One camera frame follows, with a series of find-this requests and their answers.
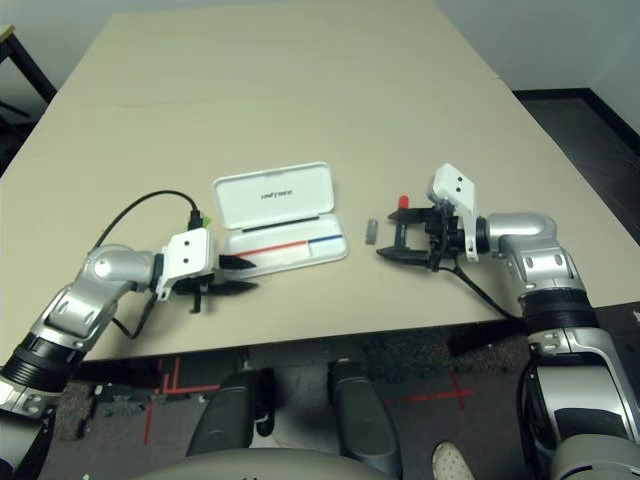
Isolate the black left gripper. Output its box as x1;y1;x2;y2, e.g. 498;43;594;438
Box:
174;254;259;313

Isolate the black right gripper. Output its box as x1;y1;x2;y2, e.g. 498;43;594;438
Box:
375;204;469;274

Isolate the black marker with red cap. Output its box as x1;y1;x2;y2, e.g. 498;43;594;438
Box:
392;194;414;251

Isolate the white plastic pencil case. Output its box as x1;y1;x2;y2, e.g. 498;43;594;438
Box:
212;160;350;277

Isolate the dark grey robot left leg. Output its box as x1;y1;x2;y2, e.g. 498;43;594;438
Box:
185;372;274;459

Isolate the dark grey robot leg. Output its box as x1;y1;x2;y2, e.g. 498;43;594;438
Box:
329;358;401;476
185;372;274;459

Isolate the dark grey robot right leg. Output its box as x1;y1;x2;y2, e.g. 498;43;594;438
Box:
329;358;401;476

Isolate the beige robot torso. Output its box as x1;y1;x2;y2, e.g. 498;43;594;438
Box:
129;447;391;480

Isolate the white bystander shoe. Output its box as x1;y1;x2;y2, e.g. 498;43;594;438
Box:
432;440;474;480

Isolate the black framed side table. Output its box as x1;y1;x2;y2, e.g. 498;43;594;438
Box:
0;24;56;101

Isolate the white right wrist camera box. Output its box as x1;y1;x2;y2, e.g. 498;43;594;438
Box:
424;163;482;264

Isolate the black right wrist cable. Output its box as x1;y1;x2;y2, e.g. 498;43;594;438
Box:
430;257;524;321

